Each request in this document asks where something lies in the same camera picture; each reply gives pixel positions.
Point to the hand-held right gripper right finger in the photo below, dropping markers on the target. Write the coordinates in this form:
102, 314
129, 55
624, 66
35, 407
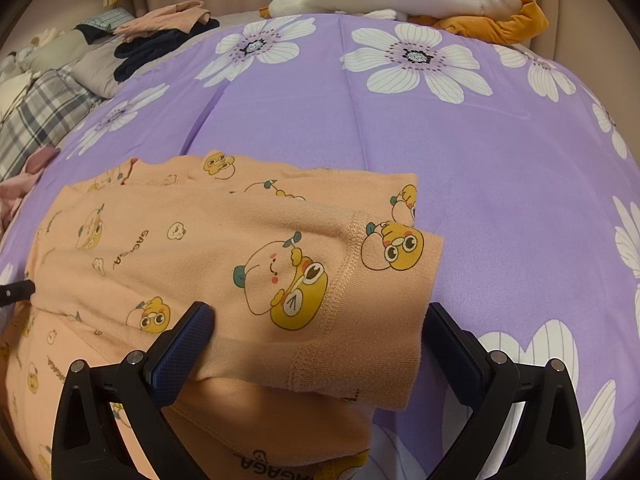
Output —
452, 345

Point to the orange cartoon print shirt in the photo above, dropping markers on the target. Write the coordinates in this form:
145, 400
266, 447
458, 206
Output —
225, 240

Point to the cream cloth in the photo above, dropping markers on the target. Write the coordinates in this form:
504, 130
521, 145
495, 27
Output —
12, 90

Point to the pink ribbed garment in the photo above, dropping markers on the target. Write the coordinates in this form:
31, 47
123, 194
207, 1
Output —
20, 185

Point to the folded pink clothes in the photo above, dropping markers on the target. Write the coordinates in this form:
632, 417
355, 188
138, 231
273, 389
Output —
160, 20

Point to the grey plaid duvet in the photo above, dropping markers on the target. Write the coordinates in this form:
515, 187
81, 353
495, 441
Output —
40, 110

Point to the dark navy clothes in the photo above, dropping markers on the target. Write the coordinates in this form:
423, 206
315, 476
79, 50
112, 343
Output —
150, 50

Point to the purple floral blanket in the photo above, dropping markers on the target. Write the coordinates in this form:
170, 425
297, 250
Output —
475, 150

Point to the small white plush toy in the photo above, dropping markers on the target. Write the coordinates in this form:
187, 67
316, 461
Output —
42, 35

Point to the striped folded cloth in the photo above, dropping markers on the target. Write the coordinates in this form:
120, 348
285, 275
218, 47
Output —
107, 19

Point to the olive grey pillow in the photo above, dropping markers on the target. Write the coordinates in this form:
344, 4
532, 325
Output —
55, 47

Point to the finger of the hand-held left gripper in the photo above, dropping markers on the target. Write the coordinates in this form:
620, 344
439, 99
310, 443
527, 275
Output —
17, 292

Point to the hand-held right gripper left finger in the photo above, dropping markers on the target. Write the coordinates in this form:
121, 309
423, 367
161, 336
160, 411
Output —
182, 355

